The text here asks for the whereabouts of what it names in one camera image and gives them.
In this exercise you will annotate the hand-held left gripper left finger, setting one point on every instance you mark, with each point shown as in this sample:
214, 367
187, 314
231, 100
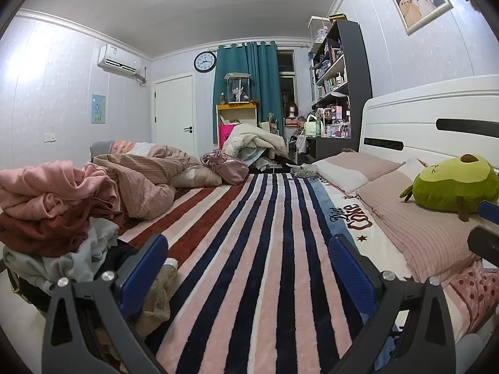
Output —
144, 272

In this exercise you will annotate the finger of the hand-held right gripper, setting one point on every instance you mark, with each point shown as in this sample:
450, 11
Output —
485, 243
490, 212

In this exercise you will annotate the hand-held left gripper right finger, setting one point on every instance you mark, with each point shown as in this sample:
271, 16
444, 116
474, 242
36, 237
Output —
351, 276

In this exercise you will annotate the green avocado plush toy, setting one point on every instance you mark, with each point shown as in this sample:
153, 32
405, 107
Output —
448, 187

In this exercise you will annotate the pink dotted bed sheet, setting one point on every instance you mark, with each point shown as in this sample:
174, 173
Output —
475, 296

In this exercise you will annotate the pink ribbed pillow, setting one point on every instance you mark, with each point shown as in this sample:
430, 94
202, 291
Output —
421, 226
351, 167

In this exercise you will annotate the light grey garment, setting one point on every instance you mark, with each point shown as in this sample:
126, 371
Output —
78, 263

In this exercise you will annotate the pink ribbed duvet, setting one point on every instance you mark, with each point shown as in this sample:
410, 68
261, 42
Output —
148, 179

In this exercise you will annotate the striped fleece blanket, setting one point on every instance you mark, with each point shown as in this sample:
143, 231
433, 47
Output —
253, 261

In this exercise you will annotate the dark red garment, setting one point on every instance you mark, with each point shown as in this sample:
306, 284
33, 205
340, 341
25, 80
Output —
46, 233

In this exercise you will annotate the small grey tangled bundle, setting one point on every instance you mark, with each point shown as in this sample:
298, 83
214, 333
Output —
304, 170

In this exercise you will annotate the white bed headboard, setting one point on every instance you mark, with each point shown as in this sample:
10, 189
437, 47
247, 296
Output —
409, 124

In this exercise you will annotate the pink satin bag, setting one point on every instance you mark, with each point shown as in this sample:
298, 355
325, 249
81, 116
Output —
226, 167

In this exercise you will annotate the light green bag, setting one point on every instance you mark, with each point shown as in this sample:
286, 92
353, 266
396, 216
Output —
310, 129

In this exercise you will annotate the magenta box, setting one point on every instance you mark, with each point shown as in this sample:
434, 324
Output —
226, 136

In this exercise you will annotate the white door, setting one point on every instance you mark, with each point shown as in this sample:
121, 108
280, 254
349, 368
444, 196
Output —
173, 113

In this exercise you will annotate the cream blanket pile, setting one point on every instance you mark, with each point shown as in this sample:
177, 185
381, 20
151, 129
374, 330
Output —
253, 140

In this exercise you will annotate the wig head mannequin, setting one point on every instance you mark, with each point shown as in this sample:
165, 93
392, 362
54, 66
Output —
292, 111

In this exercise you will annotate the yellow shelf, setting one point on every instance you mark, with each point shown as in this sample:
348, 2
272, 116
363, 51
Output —
237, 106

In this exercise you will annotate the dark bookshelf with desk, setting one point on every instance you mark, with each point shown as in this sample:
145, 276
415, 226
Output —
356, 66

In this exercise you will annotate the window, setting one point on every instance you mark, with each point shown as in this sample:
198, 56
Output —
286, 85

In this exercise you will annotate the glass display case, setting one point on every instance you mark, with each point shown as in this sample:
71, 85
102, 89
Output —
237, 87

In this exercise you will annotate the white air conditioner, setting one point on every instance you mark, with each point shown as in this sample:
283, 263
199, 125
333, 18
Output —
119, 60

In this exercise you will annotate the teal curtain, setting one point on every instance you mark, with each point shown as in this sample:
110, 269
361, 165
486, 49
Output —
265, 78

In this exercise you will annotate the white framed picture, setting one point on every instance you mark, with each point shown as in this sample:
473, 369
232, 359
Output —
421, 2

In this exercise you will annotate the wall light switch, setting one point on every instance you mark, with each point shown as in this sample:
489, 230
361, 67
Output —
49, 137

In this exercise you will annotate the blue wall poster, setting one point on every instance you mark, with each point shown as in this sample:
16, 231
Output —
98, 109

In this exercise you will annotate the round wall clock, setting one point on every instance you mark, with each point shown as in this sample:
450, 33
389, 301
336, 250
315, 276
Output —
205, 62

